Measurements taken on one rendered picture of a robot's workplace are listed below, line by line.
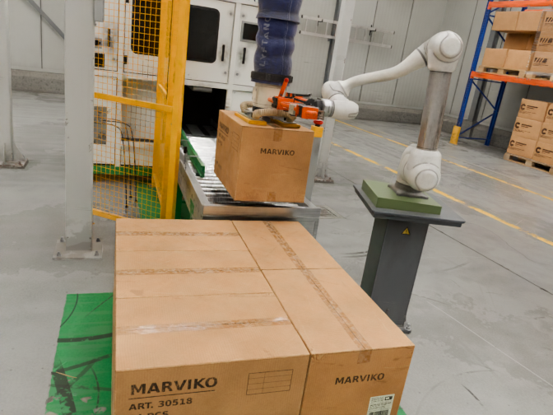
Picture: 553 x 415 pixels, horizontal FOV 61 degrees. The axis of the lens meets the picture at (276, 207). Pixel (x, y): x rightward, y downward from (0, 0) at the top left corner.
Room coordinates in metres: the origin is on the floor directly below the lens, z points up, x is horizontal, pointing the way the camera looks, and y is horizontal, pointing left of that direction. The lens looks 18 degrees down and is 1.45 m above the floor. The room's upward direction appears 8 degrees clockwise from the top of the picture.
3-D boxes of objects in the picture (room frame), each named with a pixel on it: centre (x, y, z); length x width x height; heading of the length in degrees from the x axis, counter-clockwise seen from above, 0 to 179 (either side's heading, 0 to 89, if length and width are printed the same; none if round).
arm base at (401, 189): (2.59, -0.71, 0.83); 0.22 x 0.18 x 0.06; 9
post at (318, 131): (3.26, -0.20, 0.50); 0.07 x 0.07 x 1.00; 20
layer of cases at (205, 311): (1.83, 0.12, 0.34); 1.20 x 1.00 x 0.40; 20
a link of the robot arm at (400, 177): (2.56, -0.72, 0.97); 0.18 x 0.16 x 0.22; 178
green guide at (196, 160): (3.89, 0.85, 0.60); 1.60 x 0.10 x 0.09; 20
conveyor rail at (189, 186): (3.54, 0.78, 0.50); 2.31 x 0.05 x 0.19; 20
